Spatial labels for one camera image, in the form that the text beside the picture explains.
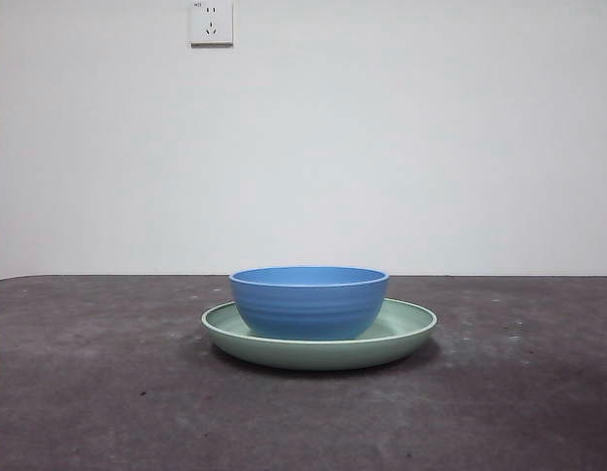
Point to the blue ribbed bowl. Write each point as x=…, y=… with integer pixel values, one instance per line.
x=308, y=309

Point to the white wall socket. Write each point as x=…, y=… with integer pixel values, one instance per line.
x=211, y=24

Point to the pale green plate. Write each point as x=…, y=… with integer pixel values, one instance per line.
x=322, y=355

